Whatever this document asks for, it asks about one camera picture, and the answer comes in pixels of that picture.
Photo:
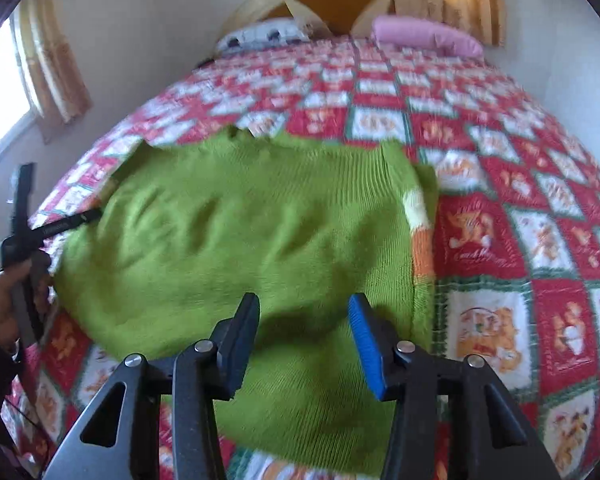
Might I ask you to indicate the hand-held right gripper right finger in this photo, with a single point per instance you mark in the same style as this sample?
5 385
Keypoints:
367 347

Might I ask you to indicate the cream and brown headboard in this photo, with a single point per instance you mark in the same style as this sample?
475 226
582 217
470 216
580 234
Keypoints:
330 5

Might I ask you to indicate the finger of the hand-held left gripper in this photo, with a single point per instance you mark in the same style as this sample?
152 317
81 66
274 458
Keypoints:
65 224
24 200

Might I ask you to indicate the narrow yellow patterned curtain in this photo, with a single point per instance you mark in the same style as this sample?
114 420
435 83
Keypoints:
55 75

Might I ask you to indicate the green orange striped knit sweater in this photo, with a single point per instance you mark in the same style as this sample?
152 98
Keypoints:
240 240

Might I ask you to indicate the red patchwork bear bedspread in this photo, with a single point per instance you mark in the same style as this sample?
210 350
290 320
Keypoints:
505 200

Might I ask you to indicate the pink pillow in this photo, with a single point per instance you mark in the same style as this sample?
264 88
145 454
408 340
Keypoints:
425 36

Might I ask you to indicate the white patterned pillow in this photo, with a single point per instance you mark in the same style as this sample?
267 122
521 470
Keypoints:
265 34

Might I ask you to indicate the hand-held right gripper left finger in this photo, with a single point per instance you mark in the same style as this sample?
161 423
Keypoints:
242 342

